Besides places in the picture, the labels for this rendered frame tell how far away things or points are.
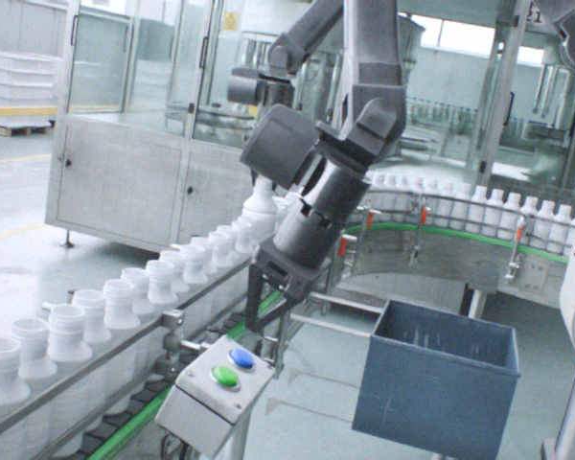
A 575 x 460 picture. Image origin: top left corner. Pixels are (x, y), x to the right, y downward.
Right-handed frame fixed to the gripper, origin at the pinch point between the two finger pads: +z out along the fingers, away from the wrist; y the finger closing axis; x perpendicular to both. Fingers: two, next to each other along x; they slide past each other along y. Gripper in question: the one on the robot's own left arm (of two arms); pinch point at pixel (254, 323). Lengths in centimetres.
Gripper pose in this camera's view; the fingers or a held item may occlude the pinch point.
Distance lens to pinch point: 80.4
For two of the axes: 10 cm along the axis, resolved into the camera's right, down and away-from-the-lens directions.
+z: -5.0, 8.2, 2.7
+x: 8.3, 5.4, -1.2
